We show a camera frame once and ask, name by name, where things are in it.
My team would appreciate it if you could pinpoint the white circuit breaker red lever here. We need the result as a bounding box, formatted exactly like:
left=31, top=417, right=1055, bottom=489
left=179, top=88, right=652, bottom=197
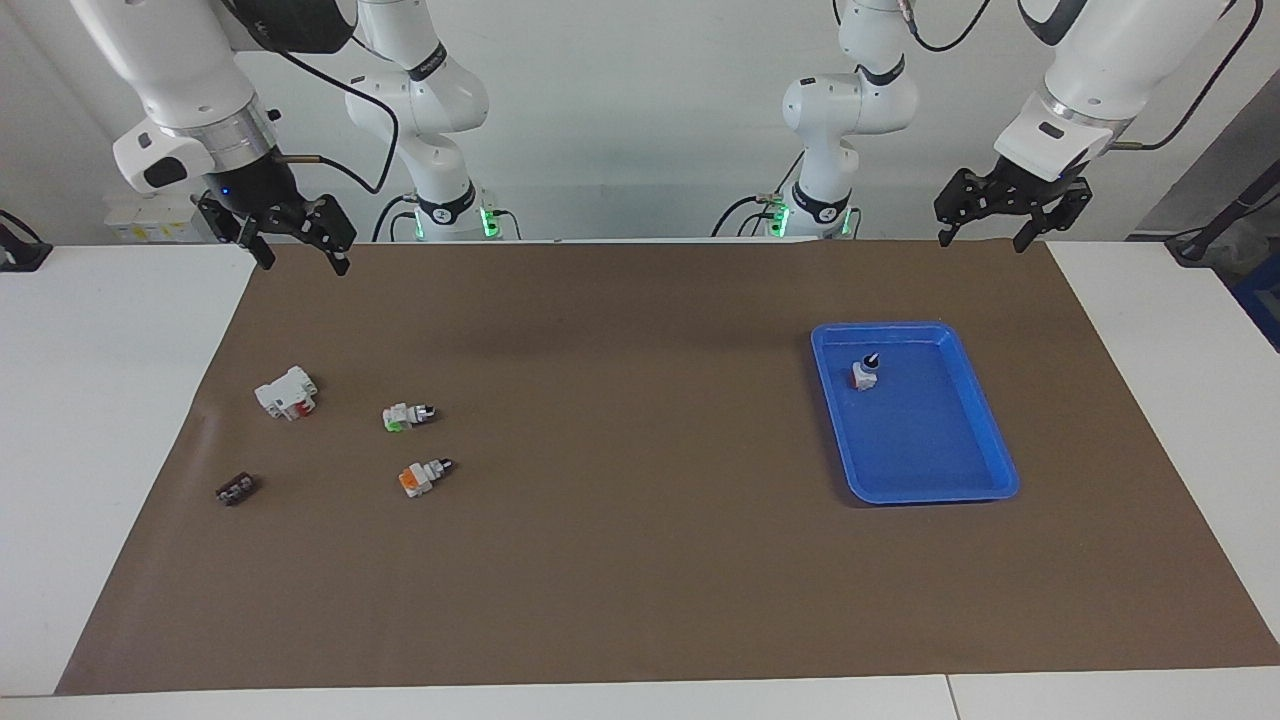
left=254, top=366, right=320, bottom=422

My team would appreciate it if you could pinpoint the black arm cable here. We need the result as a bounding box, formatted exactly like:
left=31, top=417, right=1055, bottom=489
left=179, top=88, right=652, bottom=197
left=900, top=0, right=1266, bottom=153
left=272, top=45, right=402, bottom=197

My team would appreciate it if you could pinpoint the black right base cable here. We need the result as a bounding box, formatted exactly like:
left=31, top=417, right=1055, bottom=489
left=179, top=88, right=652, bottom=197
left=372, top=193, right=416, bottom=243

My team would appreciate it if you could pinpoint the blue plastic tray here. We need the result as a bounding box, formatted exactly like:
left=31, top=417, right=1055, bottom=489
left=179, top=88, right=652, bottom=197
left=810, top=321, right=1021, bottom=506

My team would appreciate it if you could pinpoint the white box in background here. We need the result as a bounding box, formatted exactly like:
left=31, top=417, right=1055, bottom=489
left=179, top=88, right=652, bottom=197
left=103, top=195, right=216, bottom=243

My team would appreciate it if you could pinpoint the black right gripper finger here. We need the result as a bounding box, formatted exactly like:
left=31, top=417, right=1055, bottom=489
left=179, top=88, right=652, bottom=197
left=197, top=195, right=277, bottom=272
left=290, top=195, right=358, bottom=277

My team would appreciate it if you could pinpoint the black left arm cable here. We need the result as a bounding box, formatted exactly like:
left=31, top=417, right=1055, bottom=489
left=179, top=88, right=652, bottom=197
left=900, top=0, right=1266, bottom=153

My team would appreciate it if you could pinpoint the brown paper table mat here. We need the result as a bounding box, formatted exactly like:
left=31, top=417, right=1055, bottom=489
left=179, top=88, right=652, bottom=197
left=55, top=240, right=1280, bottom=696

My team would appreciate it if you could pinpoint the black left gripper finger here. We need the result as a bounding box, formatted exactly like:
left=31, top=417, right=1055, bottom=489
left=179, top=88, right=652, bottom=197
left=1013, top=179, right=1093, bottom=254
left=934, top=168, right=1002, bottom=249

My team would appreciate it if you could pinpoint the blue crate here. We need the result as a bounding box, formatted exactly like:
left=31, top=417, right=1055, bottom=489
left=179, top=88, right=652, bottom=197
left=1232, top=250, right=1280, bottom=353

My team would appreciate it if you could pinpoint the knob switch with orange base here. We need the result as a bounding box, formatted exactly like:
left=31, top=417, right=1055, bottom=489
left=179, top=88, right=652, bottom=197
left=398, top=458, right=454, bottom=499

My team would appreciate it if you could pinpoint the black base cable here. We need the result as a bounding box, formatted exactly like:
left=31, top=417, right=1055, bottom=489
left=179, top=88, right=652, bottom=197
left=712, top=150, right=806, bottom=238
left=372, top=193, right=416, bottom=243

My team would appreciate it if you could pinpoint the black stand with cable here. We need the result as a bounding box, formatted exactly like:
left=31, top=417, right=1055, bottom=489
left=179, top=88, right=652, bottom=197
left=1165, top=160, right=1280, bottom=266

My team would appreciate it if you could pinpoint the black clamp mount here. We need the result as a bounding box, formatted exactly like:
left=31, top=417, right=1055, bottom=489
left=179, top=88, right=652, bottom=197
left=0, top=210, right=53, bottom=273

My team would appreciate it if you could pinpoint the black left base cable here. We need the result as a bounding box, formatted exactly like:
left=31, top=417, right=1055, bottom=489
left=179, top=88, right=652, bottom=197
left=712, top=150, right=806, bottom=238

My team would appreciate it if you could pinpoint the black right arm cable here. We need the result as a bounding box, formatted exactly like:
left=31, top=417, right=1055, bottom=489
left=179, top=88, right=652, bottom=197
left=272, top=45, right=402, bottom=197

